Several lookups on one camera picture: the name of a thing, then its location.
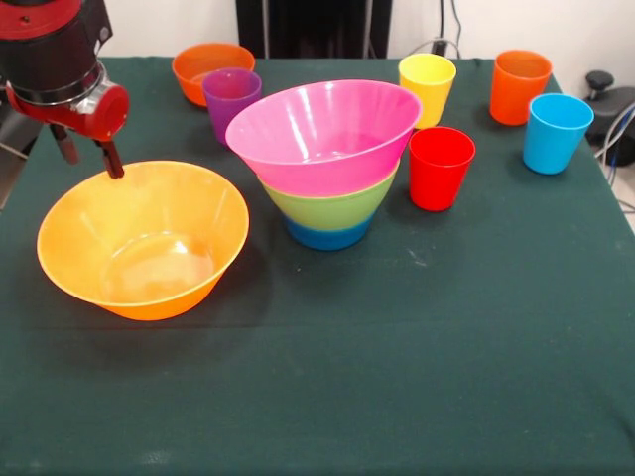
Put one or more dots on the orange cup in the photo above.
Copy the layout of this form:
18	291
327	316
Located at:
511	99

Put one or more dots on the black round knob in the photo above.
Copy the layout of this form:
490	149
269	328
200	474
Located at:
599	79

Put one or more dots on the green bowl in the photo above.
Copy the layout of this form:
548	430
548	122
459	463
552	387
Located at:
327	210

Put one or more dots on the blue cup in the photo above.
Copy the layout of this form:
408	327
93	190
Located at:
550	144

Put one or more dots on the dark green table cloth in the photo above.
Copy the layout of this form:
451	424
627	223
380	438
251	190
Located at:
347	372

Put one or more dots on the black round base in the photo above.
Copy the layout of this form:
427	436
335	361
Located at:
20	126
622	99

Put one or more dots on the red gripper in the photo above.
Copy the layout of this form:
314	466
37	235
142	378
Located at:
113	113

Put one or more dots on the grey metal leg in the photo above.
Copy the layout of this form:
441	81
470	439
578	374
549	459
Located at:
12	149

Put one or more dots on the purple cup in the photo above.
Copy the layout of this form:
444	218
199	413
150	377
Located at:
223	109

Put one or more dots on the small dark orange bowl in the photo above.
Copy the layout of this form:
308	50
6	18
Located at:
192	84

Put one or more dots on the red cup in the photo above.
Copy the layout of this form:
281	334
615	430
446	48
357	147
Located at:
436	183

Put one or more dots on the yellow cup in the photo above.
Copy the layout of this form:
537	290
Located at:
431	79

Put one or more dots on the blue bowl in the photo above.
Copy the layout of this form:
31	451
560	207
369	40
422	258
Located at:
327	239

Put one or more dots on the large orange bowl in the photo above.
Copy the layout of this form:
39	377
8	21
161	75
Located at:
124	208

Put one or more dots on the black power plug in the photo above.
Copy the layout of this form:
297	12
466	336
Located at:
439	47

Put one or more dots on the large pink bowl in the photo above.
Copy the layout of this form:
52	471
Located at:
317	168

